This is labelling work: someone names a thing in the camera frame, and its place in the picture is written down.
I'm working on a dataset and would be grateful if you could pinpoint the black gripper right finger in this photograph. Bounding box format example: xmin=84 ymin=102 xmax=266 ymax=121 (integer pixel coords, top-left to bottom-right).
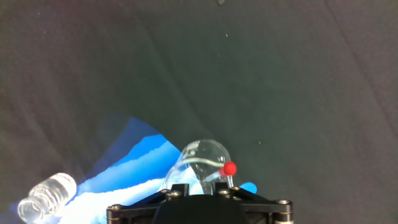
xmin=214 ymin=182 xmax=294 ymax=224

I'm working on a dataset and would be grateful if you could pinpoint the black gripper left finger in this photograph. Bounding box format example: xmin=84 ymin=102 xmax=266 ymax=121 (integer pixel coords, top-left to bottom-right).
xmin=106 ymin=183 xmax=190 ymax=224

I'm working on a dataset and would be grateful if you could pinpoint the clear glass beaker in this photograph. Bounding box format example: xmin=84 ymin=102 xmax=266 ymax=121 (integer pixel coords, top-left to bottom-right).
xmin=160 ymin=138 xmax=236 ymax=197

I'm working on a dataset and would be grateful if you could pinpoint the small clear glass vial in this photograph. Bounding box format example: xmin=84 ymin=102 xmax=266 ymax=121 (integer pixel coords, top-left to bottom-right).
xmin=17 ymin=172 xmax=78 ymax=224

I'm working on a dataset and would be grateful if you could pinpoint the black cloth with blue print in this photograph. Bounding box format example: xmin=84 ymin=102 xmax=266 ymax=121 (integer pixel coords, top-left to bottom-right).
xmin=0 ymin=0 xmax=398 ymax=224

